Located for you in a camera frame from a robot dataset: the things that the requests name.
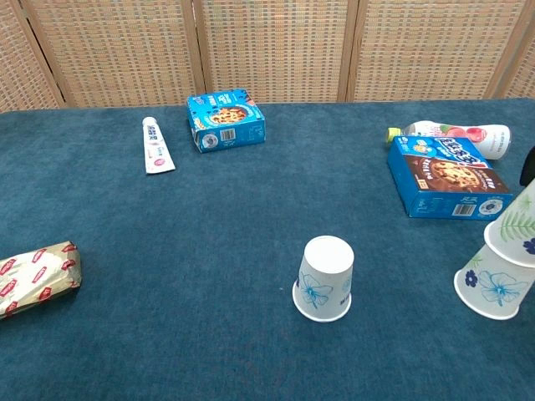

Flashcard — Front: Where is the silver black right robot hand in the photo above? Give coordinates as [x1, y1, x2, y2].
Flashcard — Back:
[519, 145, 535, 187]

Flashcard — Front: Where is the white floral paper cup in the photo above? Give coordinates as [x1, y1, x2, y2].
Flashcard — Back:
[292, 235, 355, 323]
[453, 243, 535, 322]
[483, 177, 535, 269]

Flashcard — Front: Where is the white pink drink bottle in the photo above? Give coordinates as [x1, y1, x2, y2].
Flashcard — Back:
[385, 119, 512, 160]

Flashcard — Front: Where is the large blue cookie box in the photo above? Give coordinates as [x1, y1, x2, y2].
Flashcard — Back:
[386, 135, 514, 221]

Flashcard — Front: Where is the woven folding screen panel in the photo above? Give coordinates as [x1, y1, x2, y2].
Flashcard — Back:
[345, 0, 535, 104]
[499, 24, 535, 100]
[18, 0, 206, 109]
[0, 0, 66, 113]
[191, 0, 360, 104]

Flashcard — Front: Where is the small blue cookie box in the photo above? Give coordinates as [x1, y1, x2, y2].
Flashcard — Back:
[186, 87, 268, 154]

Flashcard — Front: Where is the blue tablecloth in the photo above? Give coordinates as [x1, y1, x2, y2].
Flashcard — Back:
[0, 98, 535, 401]

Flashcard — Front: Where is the white toothpaste tube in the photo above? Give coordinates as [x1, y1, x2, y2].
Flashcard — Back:
[141, 116, 176, 175]

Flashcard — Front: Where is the gold red-logo snack package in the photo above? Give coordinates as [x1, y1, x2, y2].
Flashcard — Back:
[0, 241, 82, 321]

